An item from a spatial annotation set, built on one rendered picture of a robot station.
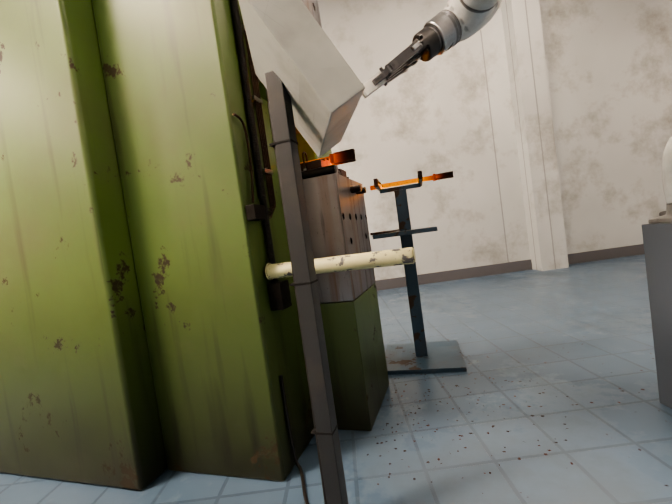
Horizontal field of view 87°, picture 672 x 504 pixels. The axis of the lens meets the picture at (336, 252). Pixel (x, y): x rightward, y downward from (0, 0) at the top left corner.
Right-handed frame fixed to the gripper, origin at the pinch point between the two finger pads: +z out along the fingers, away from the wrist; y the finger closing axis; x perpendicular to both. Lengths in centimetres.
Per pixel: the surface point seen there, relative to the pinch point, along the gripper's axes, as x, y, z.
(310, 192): -9.3, 34.0, 25.7
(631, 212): -235, 283, -292
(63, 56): 65, 23, 60
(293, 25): 10.6, -26.9, 17.5
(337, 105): -5.0, -26.9, 19.7
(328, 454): -63, -11, 65
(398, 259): -40.1, -0.2, 22.3
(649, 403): -135, 13, -19
